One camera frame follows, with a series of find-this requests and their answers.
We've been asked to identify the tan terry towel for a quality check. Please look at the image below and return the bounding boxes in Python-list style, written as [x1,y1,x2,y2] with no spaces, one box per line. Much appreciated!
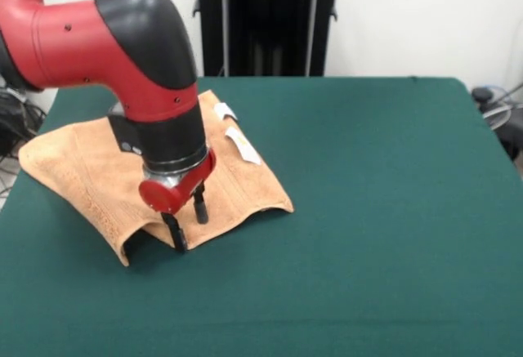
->
[18,89,295,268]

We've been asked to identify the dark green table cloth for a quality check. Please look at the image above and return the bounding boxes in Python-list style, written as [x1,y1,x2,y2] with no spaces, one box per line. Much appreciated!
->
[0,76,523,357]

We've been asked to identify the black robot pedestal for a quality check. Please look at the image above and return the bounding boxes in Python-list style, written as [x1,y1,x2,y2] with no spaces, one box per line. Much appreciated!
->
[191,0,356,78]

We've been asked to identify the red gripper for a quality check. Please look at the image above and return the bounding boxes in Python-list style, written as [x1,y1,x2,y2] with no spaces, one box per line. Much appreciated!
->
[138,149,217,252]

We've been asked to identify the black equipment with hoses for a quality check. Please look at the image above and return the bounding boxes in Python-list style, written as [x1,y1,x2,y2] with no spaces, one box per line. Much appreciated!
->
[471,84,523,162]

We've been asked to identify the black cable bundle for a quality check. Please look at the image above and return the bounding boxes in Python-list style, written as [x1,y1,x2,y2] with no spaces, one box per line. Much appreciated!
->
[0,83,48,162]

